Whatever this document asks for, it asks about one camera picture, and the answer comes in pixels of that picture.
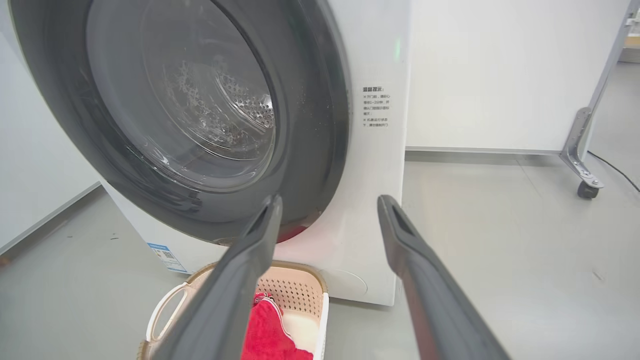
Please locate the printed notice text sticker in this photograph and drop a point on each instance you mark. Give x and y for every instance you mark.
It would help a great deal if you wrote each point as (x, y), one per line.
(376, 107)

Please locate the dark round glass washer door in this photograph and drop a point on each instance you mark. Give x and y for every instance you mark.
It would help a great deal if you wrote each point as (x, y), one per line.
(200, 100)

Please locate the red garment with white trim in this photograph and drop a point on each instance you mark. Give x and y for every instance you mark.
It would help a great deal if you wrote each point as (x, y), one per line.
(270, 330)

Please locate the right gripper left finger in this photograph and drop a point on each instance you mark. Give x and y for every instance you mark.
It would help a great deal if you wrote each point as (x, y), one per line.
(225, 300)

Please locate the white partition panel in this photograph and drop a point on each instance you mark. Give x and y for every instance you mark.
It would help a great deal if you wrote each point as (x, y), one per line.
(500, 75)

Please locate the white front-load washing machine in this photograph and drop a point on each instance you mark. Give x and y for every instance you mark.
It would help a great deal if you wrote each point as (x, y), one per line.
(370, 200)

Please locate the beige perforated laundry basket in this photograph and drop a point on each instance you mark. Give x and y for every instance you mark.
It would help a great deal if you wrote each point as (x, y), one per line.
(300, 295)

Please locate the blue energy label sticker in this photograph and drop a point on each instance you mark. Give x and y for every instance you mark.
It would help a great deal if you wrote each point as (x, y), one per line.
(167, 257)

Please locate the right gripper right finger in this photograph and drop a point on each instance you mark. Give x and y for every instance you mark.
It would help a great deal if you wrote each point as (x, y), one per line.
(440, 310)

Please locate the grey metal leg with caster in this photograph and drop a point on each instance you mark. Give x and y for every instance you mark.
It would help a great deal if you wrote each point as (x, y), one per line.
(580, 135)

